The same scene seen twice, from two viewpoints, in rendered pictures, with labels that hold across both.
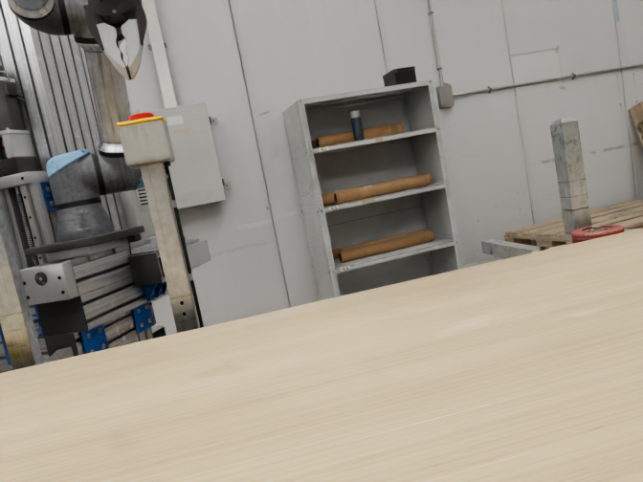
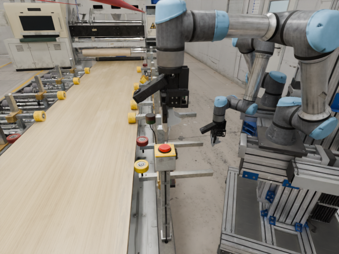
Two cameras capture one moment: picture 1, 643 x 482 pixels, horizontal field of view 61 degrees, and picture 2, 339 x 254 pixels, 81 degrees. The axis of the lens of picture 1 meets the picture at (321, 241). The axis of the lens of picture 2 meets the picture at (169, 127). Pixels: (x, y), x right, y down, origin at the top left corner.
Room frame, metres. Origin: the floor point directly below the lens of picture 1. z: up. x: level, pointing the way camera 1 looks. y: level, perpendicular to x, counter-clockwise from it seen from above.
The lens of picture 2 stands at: (0.96, -0.30, 1.63)
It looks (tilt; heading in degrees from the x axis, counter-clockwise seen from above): 30 degrees down; 93
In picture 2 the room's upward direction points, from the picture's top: straight up
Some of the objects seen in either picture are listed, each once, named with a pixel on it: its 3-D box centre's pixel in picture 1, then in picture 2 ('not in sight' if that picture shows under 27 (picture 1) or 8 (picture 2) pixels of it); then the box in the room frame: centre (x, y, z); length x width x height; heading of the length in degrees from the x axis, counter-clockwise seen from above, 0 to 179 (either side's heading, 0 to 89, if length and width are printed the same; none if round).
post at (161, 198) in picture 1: (183, 296); (165, 205); (0.91, 0.25, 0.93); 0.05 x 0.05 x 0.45; 9
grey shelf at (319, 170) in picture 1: (376, 213); not in sight; (3.63, -0.39, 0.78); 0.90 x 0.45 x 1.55; 105
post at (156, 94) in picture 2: not in sight; (157, 119); (0.80, 1.00, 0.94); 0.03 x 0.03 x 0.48; 9
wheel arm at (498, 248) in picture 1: (537, 256); not in sight; (1.11, -0.43, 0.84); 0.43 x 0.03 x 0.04; 9
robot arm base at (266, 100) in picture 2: not in sight; (272, 97); (1.64, 1.11, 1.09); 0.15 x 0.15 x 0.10
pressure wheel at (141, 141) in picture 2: not in sight; (143, 145); (0.72, 0.78, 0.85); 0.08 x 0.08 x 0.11
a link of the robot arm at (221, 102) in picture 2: not in sight; (220, 105); (1.22, 0.85, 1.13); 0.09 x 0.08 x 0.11; 47
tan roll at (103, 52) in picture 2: not in sight; (119, 52); (-0.10, 3.25, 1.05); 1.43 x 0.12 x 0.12; 9
